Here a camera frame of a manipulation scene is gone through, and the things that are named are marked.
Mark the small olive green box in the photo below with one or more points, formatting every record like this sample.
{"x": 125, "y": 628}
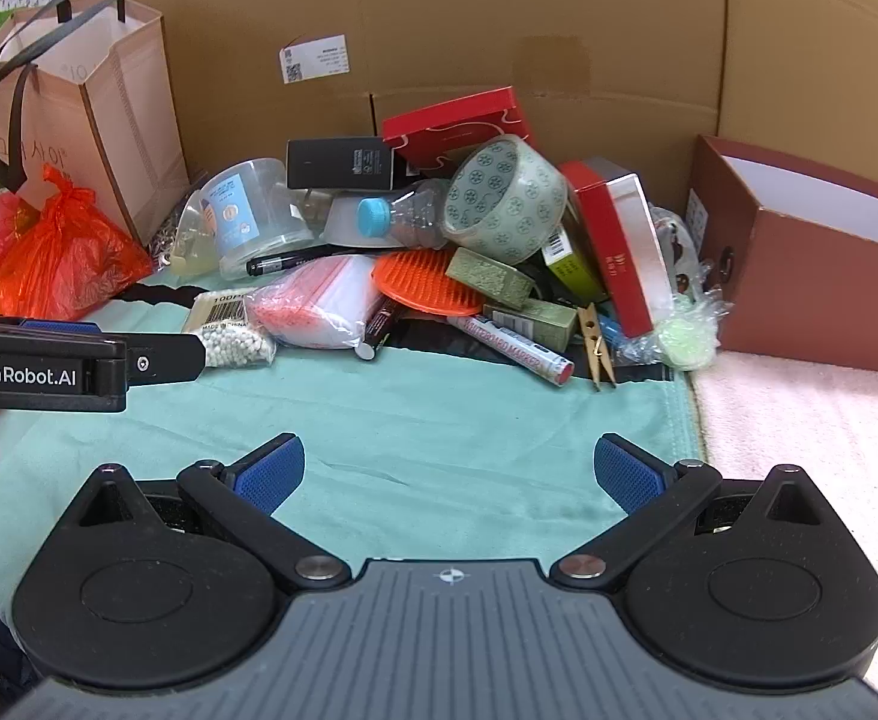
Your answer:
{"x": 484, "y": 276}
{"x": 536, "y": 319}

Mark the red and silver box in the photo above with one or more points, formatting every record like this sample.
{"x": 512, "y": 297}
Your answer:
{"x": 604, "y": 255}

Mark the clear plastic packet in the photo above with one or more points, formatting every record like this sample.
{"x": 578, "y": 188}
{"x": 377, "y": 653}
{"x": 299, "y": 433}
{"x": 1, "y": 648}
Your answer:
{"x": 679, "y": 247}

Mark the patterned tape roll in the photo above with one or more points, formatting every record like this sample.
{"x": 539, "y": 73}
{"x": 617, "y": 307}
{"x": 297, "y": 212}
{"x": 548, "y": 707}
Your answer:
{"x": 529, "y": 202}

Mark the red plastic bag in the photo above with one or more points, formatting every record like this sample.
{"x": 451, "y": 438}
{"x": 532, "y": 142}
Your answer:
{"x": 64, "y": 255}

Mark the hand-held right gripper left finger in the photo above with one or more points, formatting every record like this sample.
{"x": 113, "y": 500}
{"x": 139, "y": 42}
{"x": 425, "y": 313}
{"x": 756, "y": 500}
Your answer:
{"x": 274, "y": 469}

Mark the marker with blue cap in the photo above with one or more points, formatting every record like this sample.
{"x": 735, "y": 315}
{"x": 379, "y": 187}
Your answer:
{"x": 611, "y": 330}

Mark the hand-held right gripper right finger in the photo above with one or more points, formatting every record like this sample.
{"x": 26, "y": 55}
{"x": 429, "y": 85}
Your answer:
{"x": 626, "y": 476}

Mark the bag of white pellets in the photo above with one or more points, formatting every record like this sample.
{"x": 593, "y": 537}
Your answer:
{"x": 221, "y": 330}

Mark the orange silicone pad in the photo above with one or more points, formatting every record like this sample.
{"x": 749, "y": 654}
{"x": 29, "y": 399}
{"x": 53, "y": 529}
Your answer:
{"x": 416, "y": 285}

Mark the maroon cardboard box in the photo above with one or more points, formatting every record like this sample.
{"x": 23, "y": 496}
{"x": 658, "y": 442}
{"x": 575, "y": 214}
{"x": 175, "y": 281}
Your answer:
{"x": 806, "y": 292}

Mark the black marker pen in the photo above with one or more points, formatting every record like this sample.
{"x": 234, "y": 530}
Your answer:
{"x": 289, "y": 261}

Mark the green puff in plastic wrap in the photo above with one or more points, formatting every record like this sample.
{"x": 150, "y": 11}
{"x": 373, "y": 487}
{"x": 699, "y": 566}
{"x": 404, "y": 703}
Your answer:
{"x": 683, "y": 341}

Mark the pack of red-striped zip bags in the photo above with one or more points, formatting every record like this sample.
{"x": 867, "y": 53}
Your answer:
{"x": 319, "y": 307}

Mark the beige paper shopping bag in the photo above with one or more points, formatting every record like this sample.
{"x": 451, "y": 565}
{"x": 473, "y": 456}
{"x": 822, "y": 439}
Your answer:
{"x": 131, "y": 127}

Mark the large cardboard box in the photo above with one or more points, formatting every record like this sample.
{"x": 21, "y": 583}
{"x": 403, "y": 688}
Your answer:
{"x": 484, "y": 15}

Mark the black box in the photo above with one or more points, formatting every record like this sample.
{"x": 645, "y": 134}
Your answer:
{"x": 334, "y": 163}

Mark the flat red box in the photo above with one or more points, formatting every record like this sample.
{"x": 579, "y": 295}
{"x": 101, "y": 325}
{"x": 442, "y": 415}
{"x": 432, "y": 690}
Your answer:
{"x": 446, "y": 127}

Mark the wooden clothespin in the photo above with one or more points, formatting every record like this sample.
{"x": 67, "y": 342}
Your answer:
{"x": 595, "y": 345}

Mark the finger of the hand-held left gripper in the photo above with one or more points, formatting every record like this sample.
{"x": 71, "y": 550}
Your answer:
{"x": 60, "y": 328}
{"x": 169, "y": 360}

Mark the clear plastic jar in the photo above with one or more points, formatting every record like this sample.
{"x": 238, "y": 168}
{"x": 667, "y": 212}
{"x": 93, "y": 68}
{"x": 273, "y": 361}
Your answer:
{"x": 259, "y": 217}

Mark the white marker pen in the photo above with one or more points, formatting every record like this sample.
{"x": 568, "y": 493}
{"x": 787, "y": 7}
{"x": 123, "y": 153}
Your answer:
{"x": 514, "y": 351}

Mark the teal cloth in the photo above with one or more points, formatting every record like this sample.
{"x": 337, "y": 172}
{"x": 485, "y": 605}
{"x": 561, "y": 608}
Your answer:
{"x": 409, "y": 427}

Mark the red and black marker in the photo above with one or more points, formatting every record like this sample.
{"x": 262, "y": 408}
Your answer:
{"x": 379, "y": 326}

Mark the white shipping label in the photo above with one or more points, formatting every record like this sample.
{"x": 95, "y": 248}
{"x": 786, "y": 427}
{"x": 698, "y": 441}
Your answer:
{"x": 315, "y": 60}

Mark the plastic bottle with blue cap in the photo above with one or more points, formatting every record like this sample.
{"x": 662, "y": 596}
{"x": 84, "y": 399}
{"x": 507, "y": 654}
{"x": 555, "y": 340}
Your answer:
{"x": 416, "y": 217}

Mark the yellow-green box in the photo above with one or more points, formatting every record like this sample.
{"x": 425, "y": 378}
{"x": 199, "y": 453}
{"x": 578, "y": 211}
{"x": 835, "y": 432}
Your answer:
{"x": 570, "y": 270}

